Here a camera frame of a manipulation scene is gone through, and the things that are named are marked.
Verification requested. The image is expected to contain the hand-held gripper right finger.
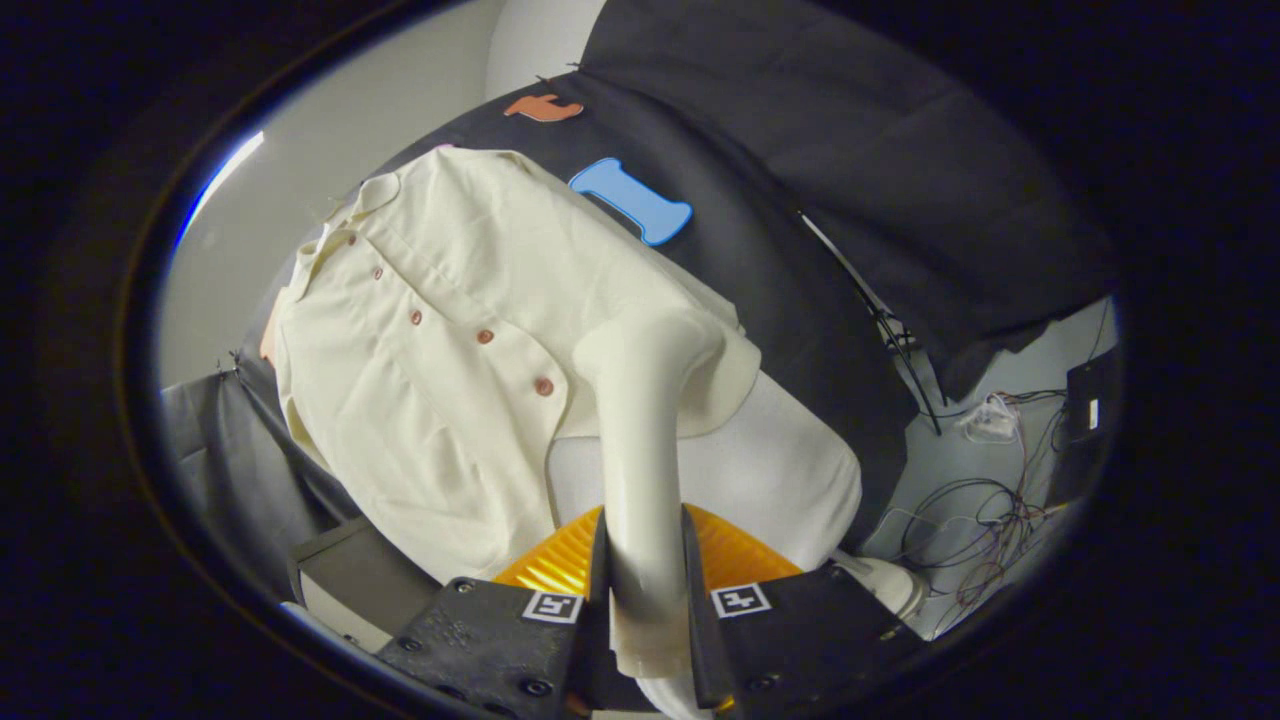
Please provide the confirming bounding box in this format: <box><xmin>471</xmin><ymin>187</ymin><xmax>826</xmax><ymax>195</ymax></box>
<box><xmin>680</xmin><ymin>505</ymin><xmax>926</xmax><ymax>720</ymax></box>

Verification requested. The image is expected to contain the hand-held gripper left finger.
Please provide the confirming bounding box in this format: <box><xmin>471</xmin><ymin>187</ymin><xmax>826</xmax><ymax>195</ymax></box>
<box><xmin>375</xmin><ymin>505</ymin><xmax>611</xmax><ymax>720</ymax></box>

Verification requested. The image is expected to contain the cream garment steamer head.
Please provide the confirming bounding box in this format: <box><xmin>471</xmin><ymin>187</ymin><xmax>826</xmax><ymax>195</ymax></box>
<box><xmin>572</xmin><ymin>305</ymin><xmax>736</xmax><ymax>683</ymax></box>

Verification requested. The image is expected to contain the cream button shirt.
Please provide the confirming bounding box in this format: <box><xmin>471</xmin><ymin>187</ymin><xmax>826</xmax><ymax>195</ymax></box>
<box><xmin>272</xmin><ymin>148</ymin><xmax>763</xmax><ymax>586</ymax></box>

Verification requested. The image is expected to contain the white steamer base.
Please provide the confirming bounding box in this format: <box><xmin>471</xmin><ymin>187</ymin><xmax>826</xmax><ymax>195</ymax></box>
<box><xmin>828</xmin><ymin>553</ymin><xmax>928</xmax><ymax>623</ymax></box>

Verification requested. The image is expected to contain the grey cabinet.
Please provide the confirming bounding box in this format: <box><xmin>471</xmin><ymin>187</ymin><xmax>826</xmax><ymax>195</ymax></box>
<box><xmin>288</xmin><ymin>515</ymin><xmax>448</xmax><ymax>653</ymax></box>

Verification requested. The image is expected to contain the small white device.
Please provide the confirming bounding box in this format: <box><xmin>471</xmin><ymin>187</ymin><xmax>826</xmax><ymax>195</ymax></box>
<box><xmin>962</xmin><ymin>393</ymin><xmax>1023</xmax><ymax>444</ymax></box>

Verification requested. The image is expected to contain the black stand pole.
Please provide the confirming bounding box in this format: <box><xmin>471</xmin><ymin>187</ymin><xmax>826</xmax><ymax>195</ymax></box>
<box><xmin>798</xmin><ymin>210</ymin><xmax>946</xmax><ymax>436</ymax></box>

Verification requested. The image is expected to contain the black box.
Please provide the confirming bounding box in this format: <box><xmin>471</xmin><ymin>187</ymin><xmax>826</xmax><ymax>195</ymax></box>
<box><xmin>1063</xmin><ymin>345</ymin><xmax>1123</xmax><ymax>448</ymax></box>

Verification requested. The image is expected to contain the black backdrop cloth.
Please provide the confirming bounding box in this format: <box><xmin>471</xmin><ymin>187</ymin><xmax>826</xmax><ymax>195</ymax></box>
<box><xmin>160</xmin><ymin>0</ymin><xmax>1116</xmax><ymax>601</ymax></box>

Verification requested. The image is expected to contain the tangle of floor cables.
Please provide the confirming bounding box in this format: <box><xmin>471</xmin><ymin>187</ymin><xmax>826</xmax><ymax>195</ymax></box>
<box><xmin>865</xmin><ymin>390</ymin><xmax>1076</xmax><ymax>613</ymax></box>

